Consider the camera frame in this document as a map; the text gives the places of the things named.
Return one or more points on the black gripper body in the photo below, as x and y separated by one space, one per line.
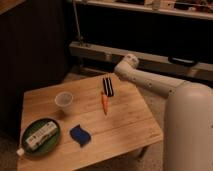
108 88

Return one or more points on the clear plastic cup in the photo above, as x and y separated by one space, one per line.
64 101

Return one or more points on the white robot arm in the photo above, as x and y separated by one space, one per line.
188 118

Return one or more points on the blue eraser sponge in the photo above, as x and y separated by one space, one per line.
81 136

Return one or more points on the orange carrot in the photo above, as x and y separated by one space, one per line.
104 102

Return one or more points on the green round plate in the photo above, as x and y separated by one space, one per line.
46 147

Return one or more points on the metal vertical pole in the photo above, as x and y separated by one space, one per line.
79 36

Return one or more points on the white tube on plate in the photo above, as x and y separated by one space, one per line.
35 140

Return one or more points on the grey metal rail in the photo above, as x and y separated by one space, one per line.
150 62

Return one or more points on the black handle on rail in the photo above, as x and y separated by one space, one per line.
182 62

